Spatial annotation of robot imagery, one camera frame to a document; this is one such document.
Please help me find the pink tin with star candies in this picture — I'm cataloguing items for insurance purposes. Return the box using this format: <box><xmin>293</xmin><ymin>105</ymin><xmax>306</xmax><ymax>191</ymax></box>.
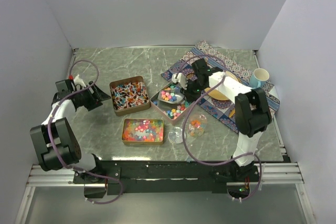
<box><xmin>150</xmin><ymin>82</ymin><xmax>191</xmax><ymax>125</ymax></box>

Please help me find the clear plastic candy jar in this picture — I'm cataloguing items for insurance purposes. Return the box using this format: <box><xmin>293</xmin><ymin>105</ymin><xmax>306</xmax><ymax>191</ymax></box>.
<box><xmin>187</xmin><ymin>113</ymin><xmax>207</xmax><ymax>137</ymax></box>

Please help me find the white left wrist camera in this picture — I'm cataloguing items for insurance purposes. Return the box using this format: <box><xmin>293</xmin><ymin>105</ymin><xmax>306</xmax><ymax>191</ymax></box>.
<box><xmin>69</xmin><ymin>75</ymin><xmax>87</xmax><ymax>89</ymax></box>

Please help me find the metal candy scoop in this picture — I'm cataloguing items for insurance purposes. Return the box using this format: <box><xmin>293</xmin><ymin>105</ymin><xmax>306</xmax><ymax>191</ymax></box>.
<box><xmin>158</xmin><ymin>89</ymin><xmax>185</xmax><ymax>104</ymax></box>

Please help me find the patterned placemat cloth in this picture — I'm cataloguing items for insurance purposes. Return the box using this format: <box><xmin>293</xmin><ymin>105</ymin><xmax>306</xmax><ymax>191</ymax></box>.
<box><xmin>160</xmin><ymin>40</ymin><xmax>281</xmax><ymax>134</ymax></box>

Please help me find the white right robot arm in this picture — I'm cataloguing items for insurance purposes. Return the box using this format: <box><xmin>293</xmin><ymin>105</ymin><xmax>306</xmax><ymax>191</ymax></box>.
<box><xmin>172</xmin><ymin>55</ymin><xmax>272</xmax><ymax>182</ymax></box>

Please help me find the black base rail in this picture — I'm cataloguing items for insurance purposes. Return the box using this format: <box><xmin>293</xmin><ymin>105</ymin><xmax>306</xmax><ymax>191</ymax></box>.
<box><xmin>72</xmin><ymin>155</ymin><xmax>292</xmax><ymax>201</ymax></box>

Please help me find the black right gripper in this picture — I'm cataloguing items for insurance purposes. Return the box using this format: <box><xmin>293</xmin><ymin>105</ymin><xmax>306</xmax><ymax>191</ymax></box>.
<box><xmin>180</xmin><ymin>79</ymin><xmax>207</xmax><ymax>102</ymax></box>

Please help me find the gold tin with gummy stars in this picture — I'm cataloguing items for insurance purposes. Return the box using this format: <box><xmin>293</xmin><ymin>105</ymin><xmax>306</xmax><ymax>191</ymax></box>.
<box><xmin>121</xmin><ymin>119</ymin><xmax>164</xmax><ymax>145</ymax></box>

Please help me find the clear jar lid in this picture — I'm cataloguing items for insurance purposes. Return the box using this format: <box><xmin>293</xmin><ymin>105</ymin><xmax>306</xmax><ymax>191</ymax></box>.
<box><xmin>168</xmin><ymin>126</ymin><xmax>186</xmax><ymax>144</ymax></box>

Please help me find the light blue mug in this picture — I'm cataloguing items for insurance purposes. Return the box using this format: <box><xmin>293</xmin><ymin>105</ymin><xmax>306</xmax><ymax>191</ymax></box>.
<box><xmin>249</xmin><ymin>68</ymin><xmax>270</xmax><ymax>89</ymax></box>

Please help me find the cream yellow plate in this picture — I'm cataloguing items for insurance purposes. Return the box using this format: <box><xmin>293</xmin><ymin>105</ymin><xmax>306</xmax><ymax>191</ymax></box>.
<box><xmin>204</xmin><ymin>71</ymin><xmax>249</xmax><ymax>102</ymax></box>

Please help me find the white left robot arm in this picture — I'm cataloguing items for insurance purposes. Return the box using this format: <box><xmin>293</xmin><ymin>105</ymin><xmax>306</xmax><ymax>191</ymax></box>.
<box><xmin>30</xmin><ymin>79</ymin><xmax>111</xmax><ymax>183</ymax></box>

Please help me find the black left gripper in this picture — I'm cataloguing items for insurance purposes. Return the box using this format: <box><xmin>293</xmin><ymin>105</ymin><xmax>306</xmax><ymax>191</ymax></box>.
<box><xmin>73</xmin><ymin>81</ymin><xmax>110</xmax><ymax>111</ymax></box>

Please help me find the gold tin with lollipops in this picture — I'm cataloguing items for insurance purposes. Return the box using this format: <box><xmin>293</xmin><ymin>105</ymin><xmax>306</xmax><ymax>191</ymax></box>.
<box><xmin>109</xmin><ymin>76</ymin><xmax>151</xmax><ymax>116</ymax></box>

